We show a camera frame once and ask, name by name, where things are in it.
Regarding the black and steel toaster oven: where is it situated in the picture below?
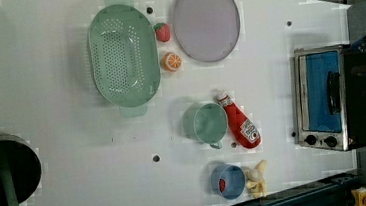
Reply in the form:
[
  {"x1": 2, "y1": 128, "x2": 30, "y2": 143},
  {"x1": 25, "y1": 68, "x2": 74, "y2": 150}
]
[{"x1": 294, "y1": 44, "x2": 366, "y2": 151}]

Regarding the red ketchup bottle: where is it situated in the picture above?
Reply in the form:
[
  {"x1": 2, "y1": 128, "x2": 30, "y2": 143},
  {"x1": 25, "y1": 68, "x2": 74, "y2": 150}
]
[{"x1": 217, "y1": 91, "x2": 261, "y2": 149}]

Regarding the lavender round plate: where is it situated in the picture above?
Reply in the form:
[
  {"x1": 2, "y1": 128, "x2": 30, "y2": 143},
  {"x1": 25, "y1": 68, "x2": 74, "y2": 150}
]
[{"x1": 172, "y1": 0, "x2": 241, "y2": 62}]

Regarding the toy peeled banana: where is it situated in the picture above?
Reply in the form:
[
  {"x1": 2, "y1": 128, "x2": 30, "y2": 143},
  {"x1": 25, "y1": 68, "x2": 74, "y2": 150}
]
[{"x1": 244, "y1": 159, "x2": 267, "y2": 199}]

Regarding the green plastic cup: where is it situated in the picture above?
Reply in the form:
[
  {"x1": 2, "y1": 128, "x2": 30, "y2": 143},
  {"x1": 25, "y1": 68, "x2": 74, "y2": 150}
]
[{"x1": 182, "y1": 102, "x2": 228, "y2": 149}]

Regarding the blue plastic cup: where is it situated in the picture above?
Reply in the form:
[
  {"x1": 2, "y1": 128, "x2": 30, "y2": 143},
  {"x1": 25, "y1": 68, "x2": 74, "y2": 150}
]
[{"x1": 210, "y1": 163, "x2": 246, "y2": 200}]

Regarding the toy orange half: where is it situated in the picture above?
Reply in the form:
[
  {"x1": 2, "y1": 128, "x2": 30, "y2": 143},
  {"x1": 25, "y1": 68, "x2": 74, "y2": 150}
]
[{"x1": 161, "y1": 52, "x2": 182, "y2": 72}]

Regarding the small red toy in cup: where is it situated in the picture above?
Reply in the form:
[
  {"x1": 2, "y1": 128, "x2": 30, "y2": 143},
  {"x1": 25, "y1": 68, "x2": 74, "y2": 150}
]
[{"x1": 219, "y1": 179, "x2": 226, "y2": 192}]

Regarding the toy strawberry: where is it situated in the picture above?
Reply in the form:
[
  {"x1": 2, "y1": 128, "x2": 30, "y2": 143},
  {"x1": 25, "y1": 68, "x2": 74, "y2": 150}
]
[{"x1": 153, "y1": 22, "x2": 171, "y2": 43}]

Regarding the green perforated colander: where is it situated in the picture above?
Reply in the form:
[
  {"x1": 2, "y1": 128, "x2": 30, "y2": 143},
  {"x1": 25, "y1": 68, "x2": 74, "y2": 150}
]
[{"x1": 87, "y1": 0, "x2": 161, "y2": 118}]

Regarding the black utensil holder pot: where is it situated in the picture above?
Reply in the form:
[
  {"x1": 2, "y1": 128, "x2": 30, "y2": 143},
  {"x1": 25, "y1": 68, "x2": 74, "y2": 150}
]
[{"x1": 0, "y1": 134, "x2": 42, "y2": 206}]

